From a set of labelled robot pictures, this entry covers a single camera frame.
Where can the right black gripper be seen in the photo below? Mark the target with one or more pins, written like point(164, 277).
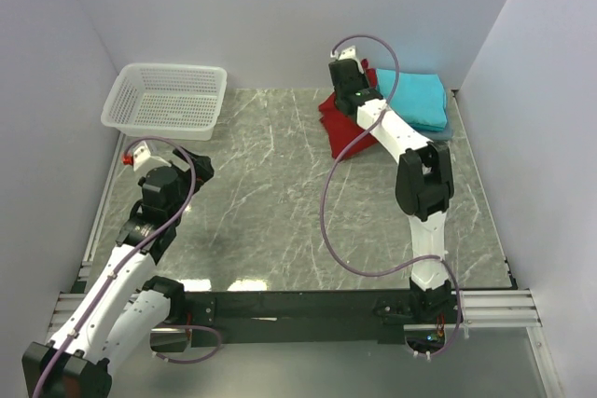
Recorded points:
point(343, 74)

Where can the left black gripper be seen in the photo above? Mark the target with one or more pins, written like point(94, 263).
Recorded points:
point(198, 167)

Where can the red t shirt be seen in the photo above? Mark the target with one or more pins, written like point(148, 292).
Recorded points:
point(341, 130)

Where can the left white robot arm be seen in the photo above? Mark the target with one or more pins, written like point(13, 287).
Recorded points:
point(151, 302)

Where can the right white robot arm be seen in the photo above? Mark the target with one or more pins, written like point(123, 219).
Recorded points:
point(424, 181)

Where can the white plastic basket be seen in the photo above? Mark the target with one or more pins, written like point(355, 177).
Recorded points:
point(173, 101)

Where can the light turquoise folded shirt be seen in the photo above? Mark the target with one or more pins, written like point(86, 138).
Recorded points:
point(410, 89)

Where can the dark teal folded shirt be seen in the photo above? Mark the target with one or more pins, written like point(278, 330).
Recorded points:
point(430, 113)

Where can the black base beam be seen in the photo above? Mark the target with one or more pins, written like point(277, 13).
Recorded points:
point(299, 316)

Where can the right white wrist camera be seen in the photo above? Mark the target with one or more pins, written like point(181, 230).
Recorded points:
point(348, 53)

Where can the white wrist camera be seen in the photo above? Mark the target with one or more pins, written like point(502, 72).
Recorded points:
point(142, 158)
point(348, 53)

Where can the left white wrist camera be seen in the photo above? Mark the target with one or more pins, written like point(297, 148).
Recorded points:
point(142, 158)

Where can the left aluminium rail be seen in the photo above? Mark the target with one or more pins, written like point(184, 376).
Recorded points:
point(70, 295)

